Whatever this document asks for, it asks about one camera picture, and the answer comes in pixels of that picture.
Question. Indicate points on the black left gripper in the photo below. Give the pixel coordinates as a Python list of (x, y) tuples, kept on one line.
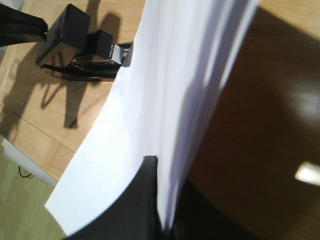
[(66, 37)]

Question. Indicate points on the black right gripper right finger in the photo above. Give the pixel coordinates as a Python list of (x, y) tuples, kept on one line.
[(197, 219)]

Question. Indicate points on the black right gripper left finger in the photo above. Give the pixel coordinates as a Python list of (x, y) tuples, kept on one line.
[(134, 215)]

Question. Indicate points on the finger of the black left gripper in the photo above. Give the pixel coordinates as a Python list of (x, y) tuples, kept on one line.
[(97, 46)]

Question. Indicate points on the black stapler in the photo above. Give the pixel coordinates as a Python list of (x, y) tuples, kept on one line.
[(91, 71)]

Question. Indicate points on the white paper sheet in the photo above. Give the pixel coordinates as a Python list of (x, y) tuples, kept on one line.
[(160, 104)]

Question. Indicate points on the wooden desk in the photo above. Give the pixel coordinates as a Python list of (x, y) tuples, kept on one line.
[(266, 125)]

